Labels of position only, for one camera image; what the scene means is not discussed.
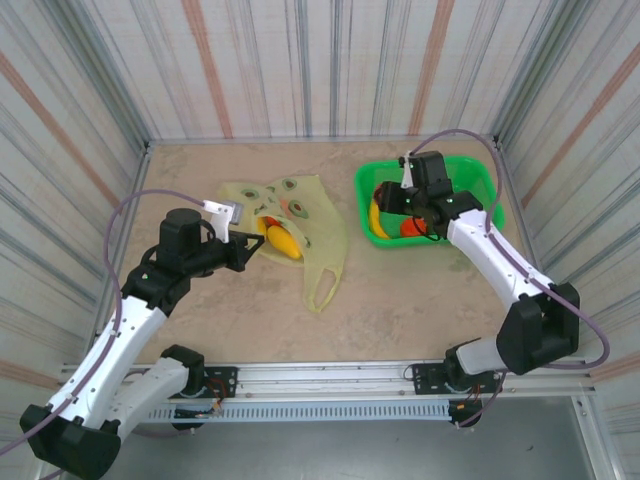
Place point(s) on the red fake fruit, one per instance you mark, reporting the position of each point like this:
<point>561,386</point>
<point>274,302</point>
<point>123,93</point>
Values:
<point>271,221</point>

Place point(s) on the orange fake fruit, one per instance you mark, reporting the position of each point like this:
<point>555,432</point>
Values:
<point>411,228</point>

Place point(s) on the red fake apple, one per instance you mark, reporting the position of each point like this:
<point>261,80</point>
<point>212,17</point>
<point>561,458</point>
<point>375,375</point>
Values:
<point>380,191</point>

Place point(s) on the yellow fake banana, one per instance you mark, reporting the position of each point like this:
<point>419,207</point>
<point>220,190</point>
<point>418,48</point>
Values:
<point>376,220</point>

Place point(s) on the yellow-green avocado print plastic bag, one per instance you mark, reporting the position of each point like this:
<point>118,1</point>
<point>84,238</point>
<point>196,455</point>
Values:
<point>325,220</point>

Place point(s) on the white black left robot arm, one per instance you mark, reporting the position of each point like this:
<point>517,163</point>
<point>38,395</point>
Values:
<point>130,325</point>

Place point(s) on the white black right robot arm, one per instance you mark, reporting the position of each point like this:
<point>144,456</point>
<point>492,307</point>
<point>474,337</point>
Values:
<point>480,250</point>

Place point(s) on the green plastic basket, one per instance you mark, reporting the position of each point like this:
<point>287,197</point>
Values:
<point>470,172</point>

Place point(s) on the long aluminium base rail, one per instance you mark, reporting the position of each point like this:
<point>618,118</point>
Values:
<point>325,375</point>

